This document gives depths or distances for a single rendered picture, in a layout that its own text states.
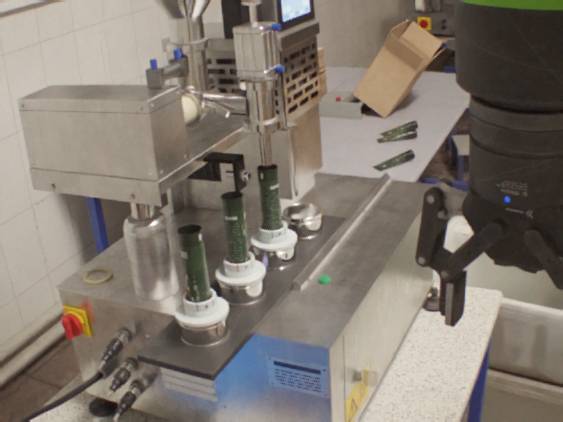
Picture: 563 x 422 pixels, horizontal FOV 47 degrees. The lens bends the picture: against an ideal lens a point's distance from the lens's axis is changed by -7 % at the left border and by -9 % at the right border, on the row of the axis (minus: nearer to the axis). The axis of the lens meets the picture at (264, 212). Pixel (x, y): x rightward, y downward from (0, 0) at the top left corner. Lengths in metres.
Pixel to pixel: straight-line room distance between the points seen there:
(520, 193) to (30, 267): 2.49
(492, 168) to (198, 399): 0.79
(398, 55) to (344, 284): 1.73
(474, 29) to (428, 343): 1.06
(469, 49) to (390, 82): 2.34
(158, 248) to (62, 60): 1.86
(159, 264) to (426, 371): 0.56
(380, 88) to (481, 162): 2.34
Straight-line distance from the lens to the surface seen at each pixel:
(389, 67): 2.72
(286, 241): 1.08
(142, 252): 1.04
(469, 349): 1.39
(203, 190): 1.34
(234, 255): 0.98
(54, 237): 2.86
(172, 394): 1.14
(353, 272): 1.09
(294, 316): 0.99
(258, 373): 1.01
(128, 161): 0.98
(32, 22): 2.70
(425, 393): 1.27
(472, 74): 0.39
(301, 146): 1.30
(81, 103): 1.01
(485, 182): 0.42
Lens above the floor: 1.56
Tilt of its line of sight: 24 degrees down
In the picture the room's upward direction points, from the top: 5 degrees counter-clockwise
